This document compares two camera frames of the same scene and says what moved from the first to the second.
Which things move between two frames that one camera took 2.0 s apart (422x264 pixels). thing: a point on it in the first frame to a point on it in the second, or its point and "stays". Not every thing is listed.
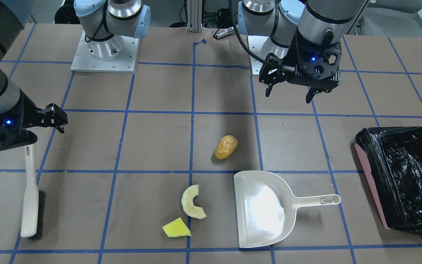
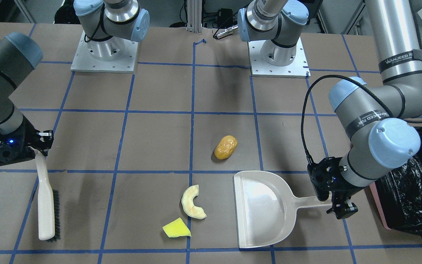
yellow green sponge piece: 177,228 stays
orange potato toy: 227,145 stays
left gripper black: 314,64 to 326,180
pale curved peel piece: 187,203 stays
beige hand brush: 34,205 to 48,202
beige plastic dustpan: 266,207 stays
